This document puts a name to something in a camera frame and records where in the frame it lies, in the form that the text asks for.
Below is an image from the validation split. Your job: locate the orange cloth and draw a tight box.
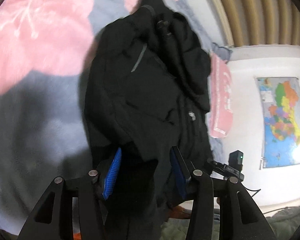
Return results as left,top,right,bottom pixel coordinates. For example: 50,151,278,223
170,205,192,221

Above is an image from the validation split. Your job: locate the colourful wall map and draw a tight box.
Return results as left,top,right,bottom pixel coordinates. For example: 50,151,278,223
255,76,300,170

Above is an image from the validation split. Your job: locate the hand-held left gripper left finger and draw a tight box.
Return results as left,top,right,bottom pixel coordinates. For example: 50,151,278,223
17,147,123,240

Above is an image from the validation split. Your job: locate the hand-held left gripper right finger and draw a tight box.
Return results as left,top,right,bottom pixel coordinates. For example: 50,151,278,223
169,146,277,240

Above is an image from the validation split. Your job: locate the grey pink floral blanket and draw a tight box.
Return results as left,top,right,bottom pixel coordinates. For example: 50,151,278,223
0,0,231,237

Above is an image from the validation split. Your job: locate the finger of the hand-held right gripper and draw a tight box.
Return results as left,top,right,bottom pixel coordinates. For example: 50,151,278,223
205,158,227,178

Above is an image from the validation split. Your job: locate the grey pillow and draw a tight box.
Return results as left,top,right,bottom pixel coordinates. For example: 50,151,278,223
211,42,234,63

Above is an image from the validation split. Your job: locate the pink pillow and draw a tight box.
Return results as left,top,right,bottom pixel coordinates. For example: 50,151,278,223
206,54,234,139

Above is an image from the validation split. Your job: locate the black cable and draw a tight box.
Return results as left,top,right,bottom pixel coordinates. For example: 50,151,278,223
244,187,262,198

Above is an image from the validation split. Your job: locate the black hooded jacket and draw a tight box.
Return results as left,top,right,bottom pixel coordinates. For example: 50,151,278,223
84,0,215,240

